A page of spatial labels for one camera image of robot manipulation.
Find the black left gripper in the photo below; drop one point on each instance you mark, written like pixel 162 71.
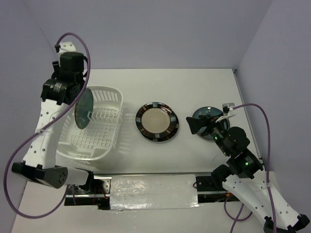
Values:
pixel 57 66

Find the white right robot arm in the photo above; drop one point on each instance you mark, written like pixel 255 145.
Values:
pixel 244 176

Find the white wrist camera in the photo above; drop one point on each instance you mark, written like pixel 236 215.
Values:
pixel 63 47
pixel 227 113

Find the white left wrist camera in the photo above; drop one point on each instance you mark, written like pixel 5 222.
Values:
pixel 63 47

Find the black rimmed cream plate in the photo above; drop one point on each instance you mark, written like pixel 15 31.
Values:
pixel 157 126

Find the white plastic dish rack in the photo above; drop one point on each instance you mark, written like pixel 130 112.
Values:
pixel 90 145

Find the metal base rail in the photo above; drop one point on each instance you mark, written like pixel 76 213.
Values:
pixel 100 196

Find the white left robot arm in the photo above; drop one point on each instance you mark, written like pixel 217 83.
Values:
pixel 58 94

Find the silver foil covered panel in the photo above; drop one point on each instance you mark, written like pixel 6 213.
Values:
pixel 153 192

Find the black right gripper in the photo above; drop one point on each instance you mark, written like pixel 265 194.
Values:
pixel 195 123

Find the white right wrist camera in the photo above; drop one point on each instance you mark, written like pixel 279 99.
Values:
pixel 227 113

